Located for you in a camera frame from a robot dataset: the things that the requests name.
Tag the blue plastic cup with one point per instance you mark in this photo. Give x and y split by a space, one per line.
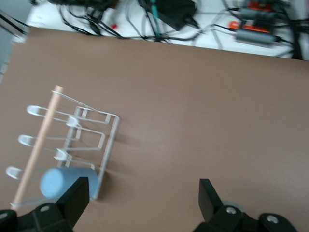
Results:
55 183

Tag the grey cylindrical device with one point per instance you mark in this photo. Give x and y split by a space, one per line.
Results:
256 14
256 37

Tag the orange electronic device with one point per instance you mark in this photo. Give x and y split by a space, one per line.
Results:
235 24

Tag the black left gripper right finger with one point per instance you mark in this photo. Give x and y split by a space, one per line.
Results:
209 203

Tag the black power adapter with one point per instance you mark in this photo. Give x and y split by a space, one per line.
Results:
176 12

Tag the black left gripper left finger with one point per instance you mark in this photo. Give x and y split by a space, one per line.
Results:
74 200

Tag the small red connector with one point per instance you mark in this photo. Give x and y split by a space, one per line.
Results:
114 26

